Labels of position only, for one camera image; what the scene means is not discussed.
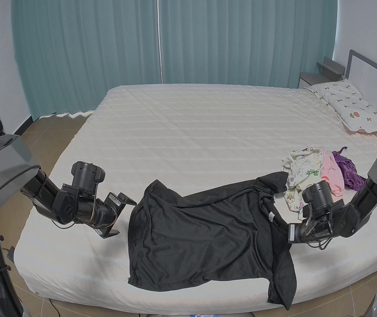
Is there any pink garment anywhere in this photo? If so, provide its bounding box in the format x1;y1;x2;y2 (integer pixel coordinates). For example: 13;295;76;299
321;151;346;197

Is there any white printed pillow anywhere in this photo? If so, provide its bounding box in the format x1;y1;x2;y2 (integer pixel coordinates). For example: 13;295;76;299
304;79;377;134

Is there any black T-shirt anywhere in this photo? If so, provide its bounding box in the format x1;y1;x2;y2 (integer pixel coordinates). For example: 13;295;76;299
127;172;297;311

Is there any bed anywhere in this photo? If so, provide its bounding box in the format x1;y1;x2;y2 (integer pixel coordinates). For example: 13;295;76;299
13;49;377;311

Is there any purple garment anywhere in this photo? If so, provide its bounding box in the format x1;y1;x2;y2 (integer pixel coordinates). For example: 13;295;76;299
331;147;367;191

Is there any blue-green curtain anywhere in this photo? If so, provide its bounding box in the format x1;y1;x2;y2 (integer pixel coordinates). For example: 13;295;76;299
159;0;338;88
11;0;161;121

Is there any grey bedside table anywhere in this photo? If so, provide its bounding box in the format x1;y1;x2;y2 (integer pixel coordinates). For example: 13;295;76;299
299;56;346;89

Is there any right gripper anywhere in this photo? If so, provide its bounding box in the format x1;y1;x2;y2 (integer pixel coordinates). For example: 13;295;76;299
288;221;311;243

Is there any white printed garment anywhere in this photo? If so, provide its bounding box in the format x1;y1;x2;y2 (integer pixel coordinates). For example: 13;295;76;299
281;147;324;212

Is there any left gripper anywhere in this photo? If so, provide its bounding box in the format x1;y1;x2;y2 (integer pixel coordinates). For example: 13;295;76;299
89;193;138;239

